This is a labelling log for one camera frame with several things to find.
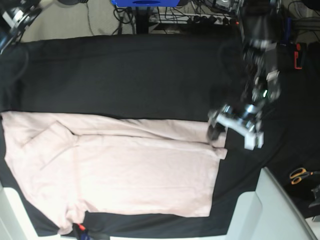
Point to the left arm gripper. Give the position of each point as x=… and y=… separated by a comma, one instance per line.
x=243, y=103

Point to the white power strip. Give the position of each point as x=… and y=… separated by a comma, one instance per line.
x=216, y=19

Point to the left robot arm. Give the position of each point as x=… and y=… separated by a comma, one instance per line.
x=261, y=29

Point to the black table cloth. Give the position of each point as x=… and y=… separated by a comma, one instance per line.
x=172, y=77

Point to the orange black clamp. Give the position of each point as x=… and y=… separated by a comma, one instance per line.
x=79, y=231

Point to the red black clamp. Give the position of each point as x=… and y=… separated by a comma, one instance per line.
x=299, y=54

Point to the orange handled scissors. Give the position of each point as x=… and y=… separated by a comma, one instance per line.
x=301, y=173

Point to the blue plastic box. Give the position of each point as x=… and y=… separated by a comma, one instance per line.
x=145, y=3

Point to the pink T-shirt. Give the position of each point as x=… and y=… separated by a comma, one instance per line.
x=69, y=164

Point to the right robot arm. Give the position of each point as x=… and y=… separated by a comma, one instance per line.
x=16, y=16

